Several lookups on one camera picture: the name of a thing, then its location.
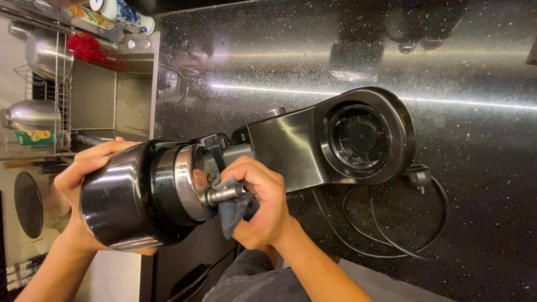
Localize wire dish rack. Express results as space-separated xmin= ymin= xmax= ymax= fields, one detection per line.
xmin=13 ymin=29 xmax=74 ymax=154

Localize black stand mixer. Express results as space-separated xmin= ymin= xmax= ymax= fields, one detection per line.
xmin=79 ymin=86 xmax=417 ymax=252

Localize wooden handled knife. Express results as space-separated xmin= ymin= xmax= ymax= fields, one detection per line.
xmin=3 ymin=157 xmax=71 ymax=174

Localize person's left hand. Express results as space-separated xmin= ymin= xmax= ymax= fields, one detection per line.
xmin=54 ymin=136 xmax=159 ymax=257

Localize black power cable with plug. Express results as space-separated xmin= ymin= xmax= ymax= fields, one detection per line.
xmin=311 ymin=164 xmax=450 ymax=260

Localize round black pan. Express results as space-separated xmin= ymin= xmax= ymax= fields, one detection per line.
xmin=13 ymin=171 xmax=44 ymax=240

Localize red scrubber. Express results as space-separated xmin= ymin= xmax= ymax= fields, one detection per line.
xmin=66 ymin=33 xmax=109 ymax=64

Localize steel mixing bowl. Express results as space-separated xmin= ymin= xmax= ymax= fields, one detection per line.
xmin=24 ymin=29 xmax=75 ymax=83

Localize person's grey shorts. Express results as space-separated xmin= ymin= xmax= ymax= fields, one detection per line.
xmin=202 ymin=249 xmax=312 ymax=302

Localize green labelled can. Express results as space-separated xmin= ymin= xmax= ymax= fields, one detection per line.
xmin=14 ymin=129 xmax=70 ymax=147

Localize grey cleaning cloth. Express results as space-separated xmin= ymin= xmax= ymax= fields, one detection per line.
xmin=211 ymin=175 xmax=255 ymax=240

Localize yellow labelled bottle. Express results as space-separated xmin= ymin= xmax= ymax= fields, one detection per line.
xmin=66 ymin=4 xmax=116 ymax=31

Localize person's right hand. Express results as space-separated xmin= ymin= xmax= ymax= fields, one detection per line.
xmin=219 ymin=156 xmax=295 ymax=251

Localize steel sink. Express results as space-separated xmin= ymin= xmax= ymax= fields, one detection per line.
xmin=68 ymin=31 xmax=161 ymax=142

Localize black drawer handle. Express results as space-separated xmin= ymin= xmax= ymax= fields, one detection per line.
xmin=167 ymin=263 xmax=211 ymax=302

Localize blue white porcelain jar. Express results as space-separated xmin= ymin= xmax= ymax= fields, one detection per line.
xmin=89 ymin=0 xmax=156 ymax=35

